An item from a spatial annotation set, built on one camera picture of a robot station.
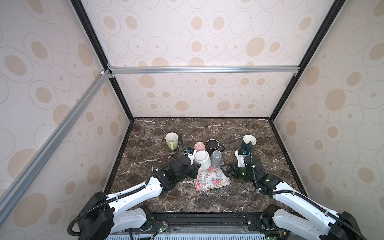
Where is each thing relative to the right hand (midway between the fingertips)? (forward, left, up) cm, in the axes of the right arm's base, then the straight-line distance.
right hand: (225, 167), depth 80 cm
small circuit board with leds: (-26, +31, -10) cm, 42 cm away
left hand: (0, +11, +4) cm, 12 cm away
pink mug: (+14, +13, 0) cm, 19 cm away
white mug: (+3, +12, +4) cm, 13 cm away
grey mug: (+7, +4, -2) cm, 8 cm away
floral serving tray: (-2, +7, -11) cm, 13 cm away
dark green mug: (+21, -17, -4) cm, 28 cm away
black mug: (+16, +5, -2) cm, 17 cm away
